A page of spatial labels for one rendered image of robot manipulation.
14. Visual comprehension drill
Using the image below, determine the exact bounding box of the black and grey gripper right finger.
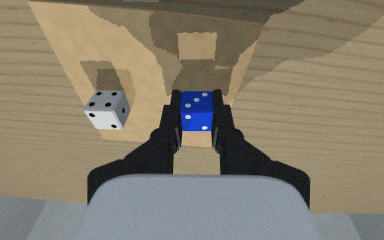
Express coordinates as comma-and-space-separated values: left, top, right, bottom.
211, 89, 310, 211

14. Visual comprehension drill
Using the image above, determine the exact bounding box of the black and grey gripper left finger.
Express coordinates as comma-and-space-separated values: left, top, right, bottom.
87, 90, 183, 204

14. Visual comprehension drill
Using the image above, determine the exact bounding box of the white die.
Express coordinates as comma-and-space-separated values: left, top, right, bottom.
83, 90, 131, 130

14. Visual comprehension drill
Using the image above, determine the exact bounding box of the blue die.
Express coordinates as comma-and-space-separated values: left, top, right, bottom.
180, 91, 214, 131

